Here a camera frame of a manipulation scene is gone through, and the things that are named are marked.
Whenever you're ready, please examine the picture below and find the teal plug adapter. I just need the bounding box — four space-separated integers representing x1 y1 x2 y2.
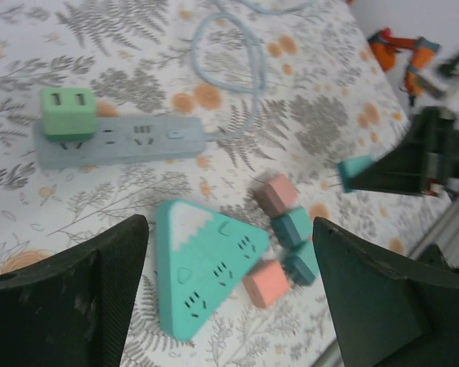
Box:
282 240 319 287
271 207 313 249
335 155 377 193

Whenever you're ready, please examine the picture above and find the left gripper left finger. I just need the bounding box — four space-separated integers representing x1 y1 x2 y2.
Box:
0 213 150 367

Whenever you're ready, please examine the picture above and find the light blue power cable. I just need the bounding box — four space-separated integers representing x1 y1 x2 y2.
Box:
190 0 319 143

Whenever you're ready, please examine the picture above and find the grey blue power strip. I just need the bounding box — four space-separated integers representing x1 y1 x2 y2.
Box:
32 116 208 171

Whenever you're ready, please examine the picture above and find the green dual USB adapter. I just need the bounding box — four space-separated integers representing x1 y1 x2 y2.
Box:
37 86 99 143

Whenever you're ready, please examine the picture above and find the pink plug adapter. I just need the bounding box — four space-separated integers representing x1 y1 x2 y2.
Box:
256 174 300 217

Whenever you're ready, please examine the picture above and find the aluminium side rail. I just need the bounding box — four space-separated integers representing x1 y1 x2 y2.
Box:
407 196 459 261

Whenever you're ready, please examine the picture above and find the teal triangular power strip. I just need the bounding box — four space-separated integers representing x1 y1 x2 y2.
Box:
155 198 271 342

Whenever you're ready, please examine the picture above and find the floral tablecloth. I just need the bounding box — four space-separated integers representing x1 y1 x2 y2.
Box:
0 0 413 367

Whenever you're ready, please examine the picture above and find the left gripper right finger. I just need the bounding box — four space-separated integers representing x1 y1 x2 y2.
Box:
312 216 459 367

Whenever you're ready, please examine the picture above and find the salmon orange plug adapter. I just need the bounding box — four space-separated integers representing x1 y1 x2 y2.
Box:
243 259 292 309

